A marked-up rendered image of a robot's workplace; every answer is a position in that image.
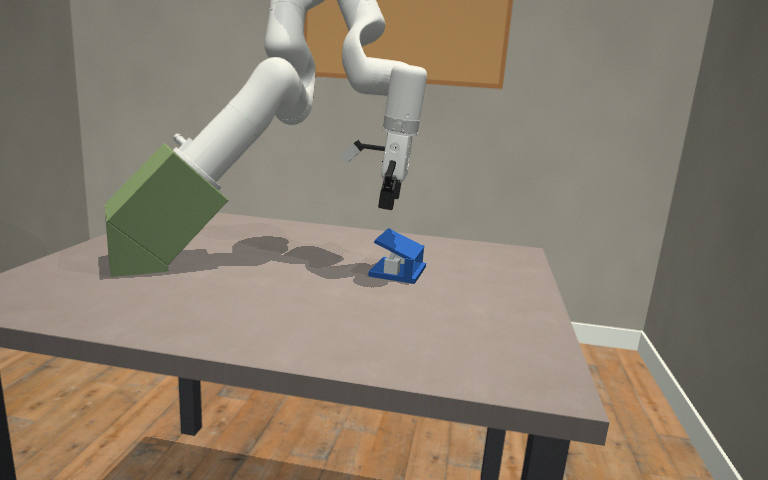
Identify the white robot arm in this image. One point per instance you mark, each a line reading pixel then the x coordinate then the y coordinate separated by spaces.
pixel 289 86

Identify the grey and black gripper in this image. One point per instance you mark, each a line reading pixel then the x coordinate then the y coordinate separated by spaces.
pixel 395 166

